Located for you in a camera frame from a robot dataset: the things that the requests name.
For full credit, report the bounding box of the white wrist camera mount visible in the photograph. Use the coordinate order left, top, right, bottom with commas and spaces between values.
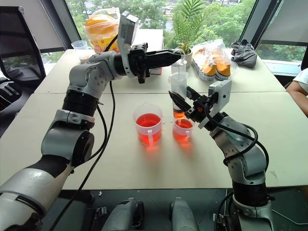
198, 79, 232, 130
117, 10, 140, 79

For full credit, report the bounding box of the person in white shirt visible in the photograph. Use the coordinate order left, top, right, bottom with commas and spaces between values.
285, 68, 308, 107

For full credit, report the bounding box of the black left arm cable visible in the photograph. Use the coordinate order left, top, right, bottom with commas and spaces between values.
49, 33, 120, 231

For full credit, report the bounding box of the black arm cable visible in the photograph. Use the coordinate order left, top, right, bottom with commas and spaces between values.
49, 33, 120, 231
204, 109, 270, 174

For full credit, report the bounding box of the small clear empty plastic cup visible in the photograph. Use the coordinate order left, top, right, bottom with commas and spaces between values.
71, 40, 89, 64

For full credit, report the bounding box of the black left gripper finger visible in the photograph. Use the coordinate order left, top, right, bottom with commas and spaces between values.
145, 59, 179, 71
145, 49, 181, 61

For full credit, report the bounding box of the green potted palm plant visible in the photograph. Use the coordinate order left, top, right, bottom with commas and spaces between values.
168, 0, 207, 68

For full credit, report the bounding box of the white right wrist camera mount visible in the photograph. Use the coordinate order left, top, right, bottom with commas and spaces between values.
198, 79, 232, 130

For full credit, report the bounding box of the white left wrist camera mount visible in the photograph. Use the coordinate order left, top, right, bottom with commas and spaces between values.
117, 10, 140, 79

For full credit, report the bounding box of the black office chair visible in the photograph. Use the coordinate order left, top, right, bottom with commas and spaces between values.
0, 6, 47, 116

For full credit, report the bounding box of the small red white box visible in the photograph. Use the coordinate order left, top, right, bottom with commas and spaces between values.
148, 66, 163, 76

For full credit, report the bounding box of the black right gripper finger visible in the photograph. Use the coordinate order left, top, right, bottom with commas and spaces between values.
186, 86, 203, 102
168, 90, 193, 119

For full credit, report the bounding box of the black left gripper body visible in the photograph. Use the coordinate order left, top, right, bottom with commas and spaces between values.
129, 42, 151, 84

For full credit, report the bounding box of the white cardboard box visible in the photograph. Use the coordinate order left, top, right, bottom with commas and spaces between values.
131, 28, 165, 53

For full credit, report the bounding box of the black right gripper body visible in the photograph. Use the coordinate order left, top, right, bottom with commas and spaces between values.
186, 95, 214, 124

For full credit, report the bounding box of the small measuring cup red liquid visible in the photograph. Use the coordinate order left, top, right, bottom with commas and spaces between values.
172, 117, 195, 143

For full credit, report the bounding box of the grey crumpled cloth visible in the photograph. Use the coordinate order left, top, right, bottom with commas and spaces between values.
230, 39, 258, 69

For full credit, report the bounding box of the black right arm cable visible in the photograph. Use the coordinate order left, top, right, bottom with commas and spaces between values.
204, 109, 270, 174

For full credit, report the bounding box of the large clear plastic syringe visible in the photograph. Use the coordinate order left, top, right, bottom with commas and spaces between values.
167, 47, 190, 120

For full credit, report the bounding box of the grey rounded robot leg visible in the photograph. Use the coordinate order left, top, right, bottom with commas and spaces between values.
169, 197, 201, 231
100, 197, 145, 231

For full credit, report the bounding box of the large measuring cup red liquid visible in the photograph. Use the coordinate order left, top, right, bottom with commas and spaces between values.
133, 102, 164, 146

